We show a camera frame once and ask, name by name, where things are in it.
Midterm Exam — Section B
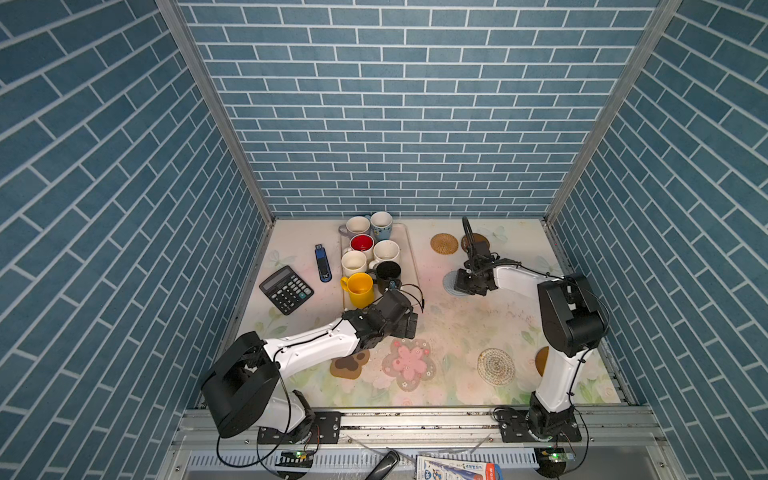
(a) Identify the beige serving tray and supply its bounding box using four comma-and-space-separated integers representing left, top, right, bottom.
340, 222, 420, 310

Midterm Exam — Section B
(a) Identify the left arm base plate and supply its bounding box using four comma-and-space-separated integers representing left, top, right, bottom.
258, 411, 342, 445

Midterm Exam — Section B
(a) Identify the white mug grey handle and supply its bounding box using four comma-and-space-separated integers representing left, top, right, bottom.
338, 216, 371, 238

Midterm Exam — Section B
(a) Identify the blue white printed package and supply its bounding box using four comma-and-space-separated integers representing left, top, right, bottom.
416, 456, 503, 480

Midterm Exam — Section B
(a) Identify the pink flower coaster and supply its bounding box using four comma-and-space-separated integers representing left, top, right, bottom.
382, 338, 437, 392

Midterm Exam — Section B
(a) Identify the blue stapler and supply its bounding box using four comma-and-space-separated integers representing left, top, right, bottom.
314, 244, 332, 283

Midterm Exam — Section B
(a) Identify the white speckled mug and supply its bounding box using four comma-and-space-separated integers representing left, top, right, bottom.
368, 240, 401, 270

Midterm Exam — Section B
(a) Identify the blue grey woven coaster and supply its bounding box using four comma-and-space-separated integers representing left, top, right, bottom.
443, 270, 467, 297

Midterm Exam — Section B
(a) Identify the black calculator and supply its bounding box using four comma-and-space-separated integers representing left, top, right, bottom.
259, 265, 314, 315

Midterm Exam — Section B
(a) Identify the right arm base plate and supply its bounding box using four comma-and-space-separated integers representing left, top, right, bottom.
491, 407, 582, 443

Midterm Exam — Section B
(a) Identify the light blue floral mug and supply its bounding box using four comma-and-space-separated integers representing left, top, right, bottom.
369, 211, 393, 241

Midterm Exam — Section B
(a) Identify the brown cork round coaster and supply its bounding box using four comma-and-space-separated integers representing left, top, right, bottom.
534, 347, 549, 376

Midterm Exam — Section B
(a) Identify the aluminium front rail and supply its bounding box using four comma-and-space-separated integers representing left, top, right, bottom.
158, 404, 684, 479

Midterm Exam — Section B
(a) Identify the black handheld device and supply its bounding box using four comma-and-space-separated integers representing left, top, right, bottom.
365, 450, 401, 480

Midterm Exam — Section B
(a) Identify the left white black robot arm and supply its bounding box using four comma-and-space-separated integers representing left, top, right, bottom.
201, 290, 418, 443

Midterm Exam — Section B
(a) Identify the brown paw print coaster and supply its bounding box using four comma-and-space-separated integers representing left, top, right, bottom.
330, 350, 370, 380

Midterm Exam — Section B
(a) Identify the cream white mug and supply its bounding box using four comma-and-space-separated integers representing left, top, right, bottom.
341, 249, 369, 277

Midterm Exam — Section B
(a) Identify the green circuit board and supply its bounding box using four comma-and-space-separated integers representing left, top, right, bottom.
275, 450, 315, 469

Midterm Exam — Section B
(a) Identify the yellow mug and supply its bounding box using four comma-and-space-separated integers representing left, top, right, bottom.
340, 272, 375, 309

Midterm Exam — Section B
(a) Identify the red inside mug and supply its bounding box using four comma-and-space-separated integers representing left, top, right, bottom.
344, 234, 375, 261

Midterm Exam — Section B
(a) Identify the black mug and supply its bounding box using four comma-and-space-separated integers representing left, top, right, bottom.
372, 261, 402, 294

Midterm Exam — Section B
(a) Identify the dark brown wooden coaster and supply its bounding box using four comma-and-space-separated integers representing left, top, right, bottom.
460, 233, 490, 252

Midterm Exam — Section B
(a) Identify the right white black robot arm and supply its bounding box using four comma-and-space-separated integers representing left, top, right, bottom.
454, 254, 608, 440

